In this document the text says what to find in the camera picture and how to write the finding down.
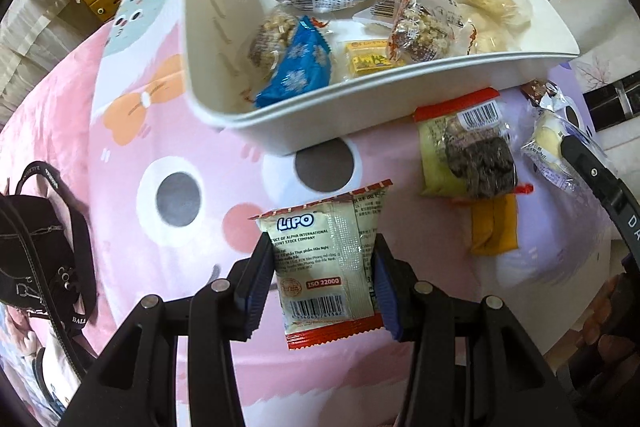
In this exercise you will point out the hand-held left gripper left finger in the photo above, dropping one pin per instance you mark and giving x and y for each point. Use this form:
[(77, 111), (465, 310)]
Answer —
[(255, 294)]

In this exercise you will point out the clear red-trim nut cluster packet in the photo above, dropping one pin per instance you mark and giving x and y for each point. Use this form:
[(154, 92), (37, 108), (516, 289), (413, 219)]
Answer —
[(420, 39)]

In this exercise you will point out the yellow raisin packet red trim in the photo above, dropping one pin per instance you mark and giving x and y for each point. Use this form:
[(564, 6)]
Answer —
[(475, 157)]

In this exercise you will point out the white red-trim biscuit packet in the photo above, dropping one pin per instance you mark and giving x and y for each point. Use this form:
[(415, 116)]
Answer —
[(320, 247)]

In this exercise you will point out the white printed cloth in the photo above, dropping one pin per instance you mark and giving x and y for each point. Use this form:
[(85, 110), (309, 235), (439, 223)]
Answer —
[(22, 342)]

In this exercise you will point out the dark rectangular object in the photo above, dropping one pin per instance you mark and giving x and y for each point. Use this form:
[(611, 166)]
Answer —
[(615, 104)]

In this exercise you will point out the blue snowflake snack packet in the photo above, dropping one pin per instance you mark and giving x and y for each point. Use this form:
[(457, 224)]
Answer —
[(300, 67)]

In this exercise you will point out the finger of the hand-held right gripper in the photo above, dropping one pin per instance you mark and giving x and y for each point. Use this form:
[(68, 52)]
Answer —
[(592, 169)]

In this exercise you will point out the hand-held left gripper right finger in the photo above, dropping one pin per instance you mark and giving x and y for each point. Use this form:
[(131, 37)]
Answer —
[(386, 302)]

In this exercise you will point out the pink blanket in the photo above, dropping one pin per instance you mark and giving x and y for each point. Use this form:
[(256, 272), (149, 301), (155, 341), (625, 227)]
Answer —
[(50, 122)]

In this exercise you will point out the clear cream bun packet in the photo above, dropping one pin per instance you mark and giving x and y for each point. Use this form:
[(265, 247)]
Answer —
[(547, 142)]

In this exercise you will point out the small yellow snack packet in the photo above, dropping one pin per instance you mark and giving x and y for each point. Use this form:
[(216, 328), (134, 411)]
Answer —
[(367, 59)]

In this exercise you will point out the white lace curtain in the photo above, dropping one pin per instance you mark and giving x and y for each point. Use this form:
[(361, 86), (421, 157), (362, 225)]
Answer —
[(30, 37)]

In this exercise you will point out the orange yellow snack packet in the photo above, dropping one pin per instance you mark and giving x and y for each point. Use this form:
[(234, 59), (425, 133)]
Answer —
[(492, 227)]

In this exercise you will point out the person's right hand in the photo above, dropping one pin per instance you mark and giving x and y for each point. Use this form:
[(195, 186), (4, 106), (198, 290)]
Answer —
[(607, 312)]

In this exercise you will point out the brown snack packet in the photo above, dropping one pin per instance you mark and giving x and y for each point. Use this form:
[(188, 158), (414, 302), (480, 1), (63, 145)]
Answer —
[(537, 89)]

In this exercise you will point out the white plastic bin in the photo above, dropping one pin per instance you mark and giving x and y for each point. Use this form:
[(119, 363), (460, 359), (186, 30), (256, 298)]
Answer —
[(210, 7)]

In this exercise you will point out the clear nut bar packet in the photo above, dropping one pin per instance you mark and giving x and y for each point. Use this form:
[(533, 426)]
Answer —
[(272, 34)]

